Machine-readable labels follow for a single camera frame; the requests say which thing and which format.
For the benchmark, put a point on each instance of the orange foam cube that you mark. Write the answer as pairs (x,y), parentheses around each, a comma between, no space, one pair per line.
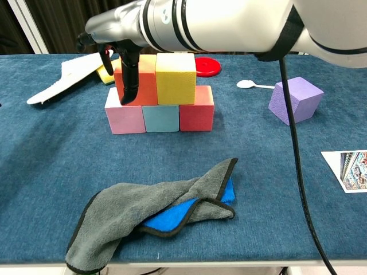
(147,86)

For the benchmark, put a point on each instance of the yellow foam cube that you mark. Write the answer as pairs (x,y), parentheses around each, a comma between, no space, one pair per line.
(176,86)

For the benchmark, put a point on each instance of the red foam cube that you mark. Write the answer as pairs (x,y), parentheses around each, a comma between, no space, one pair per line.
(196,117)

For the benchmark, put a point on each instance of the printed photo card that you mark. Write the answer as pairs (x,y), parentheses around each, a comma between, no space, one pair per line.
(352,172)

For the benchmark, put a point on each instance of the white plastic spoon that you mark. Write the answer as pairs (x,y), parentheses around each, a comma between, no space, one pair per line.
(245,84)

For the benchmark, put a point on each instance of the red round disc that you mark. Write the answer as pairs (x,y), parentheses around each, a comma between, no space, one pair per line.
(209,67)

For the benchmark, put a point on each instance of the purple foam cube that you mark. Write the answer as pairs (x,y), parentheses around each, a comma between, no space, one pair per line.
(306,97)

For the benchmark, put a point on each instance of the white plastic knife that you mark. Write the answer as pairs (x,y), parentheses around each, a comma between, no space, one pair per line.
(68,74)

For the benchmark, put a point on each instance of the white frame post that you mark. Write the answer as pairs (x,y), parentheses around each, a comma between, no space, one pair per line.
(28,28)

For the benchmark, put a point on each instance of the yellow sponge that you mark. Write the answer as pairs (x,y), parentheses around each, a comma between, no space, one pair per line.
(103,76)

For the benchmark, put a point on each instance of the light blue foam cube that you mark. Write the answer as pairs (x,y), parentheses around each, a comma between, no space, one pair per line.
(160,118)

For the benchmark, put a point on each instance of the black curtain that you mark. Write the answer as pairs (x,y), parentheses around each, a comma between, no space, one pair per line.
(63,17)
(8,23)

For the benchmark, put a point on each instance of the blue felt table cover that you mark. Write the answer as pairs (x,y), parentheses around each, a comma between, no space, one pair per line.
(243,229)

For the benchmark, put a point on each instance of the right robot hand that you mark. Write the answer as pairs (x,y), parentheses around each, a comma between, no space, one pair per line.
(117,27)

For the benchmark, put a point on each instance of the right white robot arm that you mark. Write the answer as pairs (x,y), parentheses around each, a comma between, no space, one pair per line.
(229,23)

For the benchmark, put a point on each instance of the pink foam cube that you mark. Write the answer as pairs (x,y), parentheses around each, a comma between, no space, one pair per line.
(123,120)

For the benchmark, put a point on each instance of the grey and blue cloth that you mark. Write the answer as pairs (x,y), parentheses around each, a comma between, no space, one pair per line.
(114,206)

